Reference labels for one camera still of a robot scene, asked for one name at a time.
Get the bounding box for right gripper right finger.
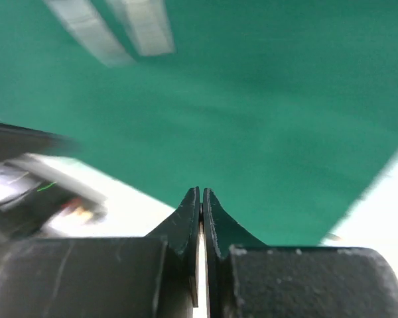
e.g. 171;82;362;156
202;189;398;317

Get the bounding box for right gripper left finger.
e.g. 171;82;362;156
0;187;200;317

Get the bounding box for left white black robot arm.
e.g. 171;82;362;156
0;123;106;247

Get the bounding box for dark green surgical cloth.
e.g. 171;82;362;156
0;1;398;244

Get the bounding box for silver surgical scissors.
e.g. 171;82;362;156
44;1;175;67

